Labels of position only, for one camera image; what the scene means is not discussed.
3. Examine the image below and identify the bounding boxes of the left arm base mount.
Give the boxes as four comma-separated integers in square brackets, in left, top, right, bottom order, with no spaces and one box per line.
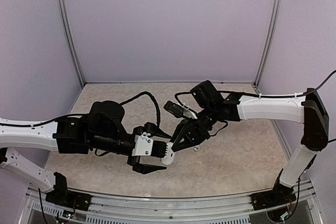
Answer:
[46,172,92,211]

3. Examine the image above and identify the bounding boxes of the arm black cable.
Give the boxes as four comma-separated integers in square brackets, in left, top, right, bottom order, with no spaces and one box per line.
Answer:
[174,69,336,109]
[0,91,161,130]

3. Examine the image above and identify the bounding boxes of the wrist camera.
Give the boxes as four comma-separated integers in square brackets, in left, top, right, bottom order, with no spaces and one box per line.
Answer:
[163,101,197,120]
[132,133,167,158]

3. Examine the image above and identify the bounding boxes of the white earbud charging case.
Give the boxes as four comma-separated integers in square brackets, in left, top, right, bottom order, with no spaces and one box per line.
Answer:
[160,142,175,166]

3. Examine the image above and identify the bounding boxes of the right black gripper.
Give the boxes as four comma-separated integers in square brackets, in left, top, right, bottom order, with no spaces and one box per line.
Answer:
[168,103,217,152]

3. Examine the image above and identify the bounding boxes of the front aluminium rail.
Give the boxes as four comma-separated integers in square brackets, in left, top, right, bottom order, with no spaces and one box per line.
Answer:
[18,179,323,224]

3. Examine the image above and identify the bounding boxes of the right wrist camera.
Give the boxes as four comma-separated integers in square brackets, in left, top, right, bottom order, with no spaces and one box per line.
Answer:
[163,101,197,120]

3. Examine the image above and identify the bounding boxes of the right aluminium frame post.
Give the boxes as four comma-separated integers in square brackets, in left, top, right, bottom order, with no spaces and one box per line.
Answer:
[254,0,281,88]

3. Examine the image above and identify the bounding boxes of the left aluminium frame post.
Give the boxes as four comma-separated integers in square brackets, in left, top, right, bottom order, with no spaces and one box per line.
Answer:
[57,0,86,88]

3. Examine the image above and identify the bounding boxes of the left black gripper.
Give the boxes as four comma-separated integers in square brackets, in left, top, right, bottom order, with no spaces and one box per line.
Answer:
[90,122,171,175]

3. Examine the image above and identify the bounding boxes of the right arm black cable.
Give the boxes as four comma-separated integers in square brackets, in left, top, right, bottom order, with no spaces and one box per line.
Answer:
[174,69,336,109]

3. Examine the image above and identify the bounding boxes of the aluminium frame post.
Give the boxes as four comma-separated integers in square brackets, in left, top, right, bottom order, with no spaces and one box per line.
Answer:
[57,0,86,88]
[254,0,281,88]

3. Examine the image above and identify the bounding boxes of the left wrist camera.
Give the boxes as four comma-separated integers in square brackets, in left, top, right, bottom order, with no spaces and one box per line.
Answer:
[132,133,167,158]

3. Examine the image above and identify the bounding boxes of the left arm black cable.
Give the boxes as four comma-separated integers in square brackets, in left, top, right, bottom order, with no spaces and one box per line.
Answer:
[0,91,161,130]

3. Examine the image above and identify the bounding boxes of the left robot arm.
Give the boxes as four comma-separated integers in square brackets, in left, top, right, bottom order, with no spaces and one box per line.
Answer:
[1,101,175,206]

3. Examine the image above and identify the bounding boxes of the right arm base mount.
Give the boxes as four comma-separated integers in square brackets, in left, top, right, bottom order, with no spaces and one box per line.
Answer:
[250,170,297,210]

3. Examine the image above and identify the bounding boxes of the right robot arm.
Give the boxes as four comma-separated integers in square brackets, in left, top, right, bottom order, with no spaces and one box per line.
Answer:
[164,80,329,205]

